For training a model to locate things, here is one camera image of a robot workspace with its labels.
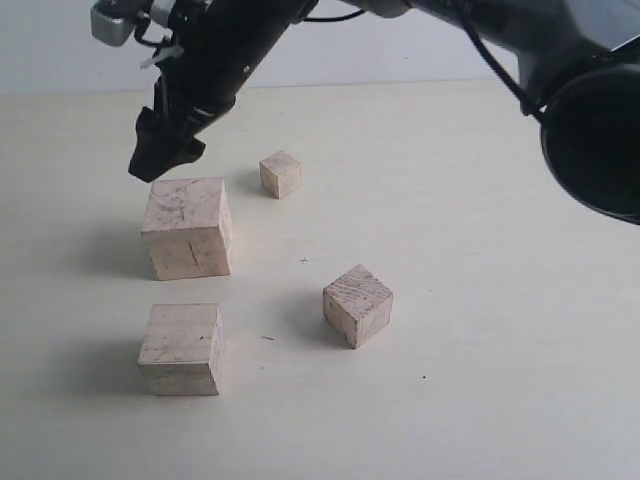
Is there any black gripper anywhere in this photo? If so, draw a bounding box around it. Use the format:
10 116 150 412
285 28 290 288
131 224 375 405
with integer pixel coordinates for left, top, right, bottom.
128 1 317 182

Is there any smallest wooden cube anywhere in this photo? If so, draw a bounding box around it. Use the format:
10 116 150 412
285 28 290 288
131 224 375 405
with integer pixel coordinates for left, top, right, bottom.
259 151 302 199

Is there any second largest wooden cube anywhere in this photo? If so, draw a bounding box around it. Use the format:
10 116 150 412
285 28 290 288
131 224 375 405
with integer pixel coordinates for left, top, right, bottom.
138 303 225 396

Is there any medium wooden cube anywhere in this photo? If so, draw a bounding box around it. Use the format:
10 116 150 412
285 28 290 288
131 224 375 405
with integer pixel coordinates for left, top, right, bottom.
322 264 393 349

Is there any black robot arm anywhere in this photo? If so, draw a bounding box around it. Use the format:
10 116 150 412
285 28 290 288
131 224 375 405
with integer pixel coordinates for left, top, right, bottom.
118 1 639 224

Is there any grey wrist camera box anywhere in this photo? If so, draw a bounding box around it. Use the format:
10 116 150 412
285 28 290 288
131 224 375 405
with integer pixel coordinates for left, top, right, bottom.
90 0 174 48

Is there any black cable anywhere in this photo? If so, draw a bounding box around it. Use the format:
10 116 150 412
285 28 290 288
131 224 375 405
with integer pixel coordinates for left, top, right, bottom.
299 0 549 126

